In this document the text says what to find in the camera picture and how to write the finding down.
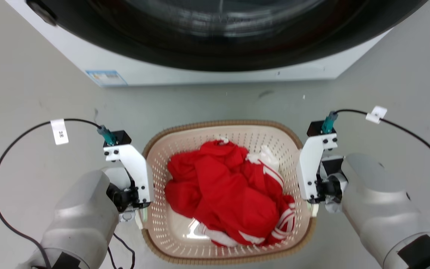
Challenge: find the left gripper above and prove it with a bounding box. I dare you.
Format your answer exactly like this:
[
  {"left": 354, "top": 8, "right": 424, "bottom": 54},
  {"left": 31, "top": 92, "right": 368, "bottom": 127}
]
[{"left": 102, "top": 167, "right": 152, "bottom": 230}]

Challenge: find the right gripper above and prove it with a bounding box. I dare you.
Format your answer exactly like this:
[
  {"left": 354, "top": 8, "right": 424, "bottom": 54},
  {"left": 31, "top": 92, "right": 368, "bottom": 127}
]
[{"left": 307, "top": 155, "right": 349, "bottom": 218}]

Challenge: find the beige perforated laundry basket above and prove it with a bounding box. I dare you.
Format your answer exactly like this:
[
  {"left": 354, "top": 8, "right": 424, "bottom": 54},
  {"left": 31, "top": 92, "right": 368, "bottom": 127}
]
[{"left": 141, "top": 120, "right": 317, "bottom": 266}]

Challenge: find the red garment with white stripes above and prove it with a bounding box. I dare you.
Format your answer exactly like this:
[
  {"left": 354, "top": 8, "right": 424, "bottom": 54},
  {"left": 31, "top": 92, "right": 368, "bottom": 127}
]
[{"left": 164, "top": 137, "right": 296, "bottom": 248}]

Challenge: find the blue white energy label sticker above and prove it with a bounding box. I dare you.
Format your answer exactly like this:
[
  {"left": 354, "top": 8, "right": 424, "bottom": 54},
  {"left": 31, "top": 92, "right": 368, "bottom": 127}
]
[{"left": 85, "top": 69, "right": 128, "bottom": 87}]

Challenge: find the white washing machine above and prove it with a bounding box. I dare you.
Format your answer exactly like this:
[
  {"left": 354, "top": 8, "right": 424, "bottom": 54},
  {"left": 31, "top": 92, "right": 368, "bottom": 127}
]
[{"left": 5, "top": 0, "right": 394, "bottom": 88}]

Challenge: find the black round washing machine door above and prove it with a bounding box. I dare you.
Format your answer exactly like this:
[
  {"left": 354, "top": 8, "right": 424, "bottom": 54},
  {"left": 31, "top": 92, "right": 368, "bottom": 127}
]
[{"left": 25, "top": 0, "right": 429, "bottom": 72}]

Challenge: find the black door hinge knob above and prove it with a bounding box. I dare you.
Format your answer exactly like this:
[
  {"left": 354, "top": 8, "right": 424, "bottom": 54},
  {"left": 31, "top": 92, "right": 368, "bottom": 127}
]
[{"left": 26, "top": 0, "right": 58, "bottom": 27}]

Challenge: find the short thin black cable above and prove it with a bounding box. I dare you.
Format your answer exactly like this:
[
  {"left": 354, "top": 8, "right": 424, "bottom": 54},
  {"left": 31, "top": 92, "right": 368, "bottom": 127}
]
[{"left": 107, "top": 233, "right": 136, "bottom": 269}]

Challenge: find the white cable tag with print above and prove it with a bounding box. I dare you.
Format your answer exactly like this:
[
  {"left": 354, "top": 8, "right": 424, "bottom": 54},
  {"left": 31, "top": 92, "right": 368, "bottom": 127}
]
[{"left": 50, "top": 118, "right": 69, "bottom": 146}]

